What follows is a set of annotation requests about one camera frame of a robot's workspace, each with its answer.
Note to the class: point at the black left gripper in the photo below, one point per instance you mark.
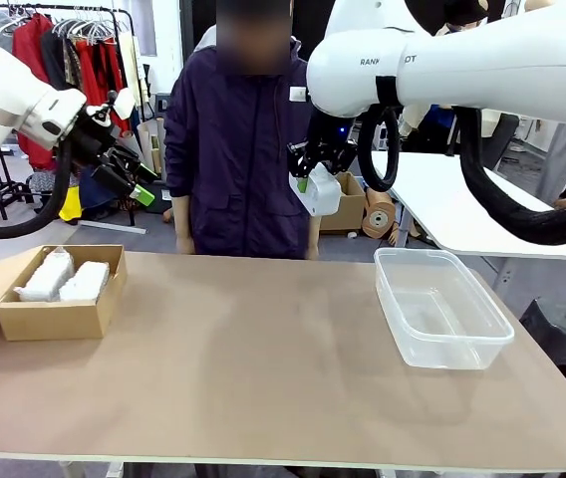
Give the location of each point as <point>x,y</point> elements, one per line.
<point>91,144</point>

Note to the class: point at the yellow cloth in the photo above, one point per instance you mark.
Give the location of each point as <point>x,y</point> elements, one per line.
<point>70,206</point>

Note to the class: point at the rectangular bubble-wrapped clock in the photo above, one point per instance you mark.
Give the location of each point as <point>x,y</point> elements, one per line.
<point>46,276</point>

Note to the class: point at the person's left hand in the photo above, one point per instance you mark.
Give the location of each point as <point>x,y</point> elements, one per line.
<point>314,239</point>

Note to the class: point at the rounded bubble-wrapped clock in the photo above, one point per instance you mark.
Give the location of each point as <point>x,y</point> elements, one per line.
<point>86,281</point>

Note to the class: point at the brown background cardboard box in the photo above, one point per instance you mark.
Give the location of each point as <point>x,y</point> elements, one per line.
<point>350,204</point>

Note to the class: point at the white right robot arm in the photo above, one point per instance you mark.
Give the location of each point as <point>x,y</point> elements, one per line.
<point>487,65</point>

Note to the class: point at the white background table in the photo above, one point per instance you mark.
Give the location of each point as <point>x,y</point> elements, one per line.
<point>462,219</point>

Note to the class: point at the mannequin in beige coat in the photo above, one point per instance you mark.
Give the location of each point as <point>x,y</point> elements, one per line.
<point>415,117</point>

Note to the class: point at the red dress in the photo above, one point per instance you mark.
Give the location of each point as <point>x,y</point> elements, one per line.
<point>98,70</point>

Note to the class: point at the person's right hand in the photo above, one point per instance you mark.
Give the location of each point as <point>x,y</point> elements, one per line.
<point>184,224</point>

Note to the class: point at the brown paper roll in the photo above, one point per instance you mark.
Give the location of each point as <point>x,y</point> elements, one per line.
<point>377,216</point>

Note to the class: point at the red jacket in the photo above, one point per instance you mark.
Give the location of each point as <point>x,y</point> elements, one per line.
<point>29,45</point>

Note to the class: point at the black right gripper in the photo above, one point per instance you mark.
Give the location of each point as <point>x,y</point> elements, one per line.
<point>328,132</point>

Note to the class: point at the unwrapped white clock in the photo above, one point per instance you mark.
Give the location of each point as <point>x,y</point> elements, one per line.
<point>323,194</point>

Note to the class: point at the cream hanging garment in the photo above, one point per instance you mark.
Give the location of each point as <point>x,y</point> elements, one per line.
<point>131,60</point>

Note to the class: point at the person in purple jacket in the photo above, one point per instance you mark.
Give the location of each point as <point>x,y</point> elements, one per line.
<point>233,149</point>

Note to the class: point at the grey plastic stool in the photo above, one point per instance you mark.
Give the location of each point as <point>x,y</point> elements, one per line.
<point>162,102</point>

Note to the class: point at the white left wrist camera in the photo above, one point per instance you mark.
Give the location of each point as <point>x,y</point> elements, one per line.
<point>124,102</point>

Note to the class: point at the dark patterned garment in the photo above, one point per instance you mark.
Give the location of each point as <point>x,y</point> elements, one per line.
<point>59,60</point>

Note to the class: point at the open brown cardboard box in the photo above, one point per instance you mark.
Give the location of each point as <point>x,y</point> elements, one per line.
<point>54,321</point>

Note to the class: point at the black clothes rack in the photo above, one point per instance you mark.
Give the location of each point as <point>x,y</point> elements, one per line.
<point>113,10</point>

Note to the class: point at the clear plastic container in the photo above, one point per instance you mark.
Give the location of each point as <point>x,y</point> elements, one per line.
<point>442,318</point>

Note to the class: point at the mannequin in grey hoodie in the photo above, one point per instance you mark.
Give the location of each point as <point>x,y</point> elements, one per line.
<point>205,40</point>

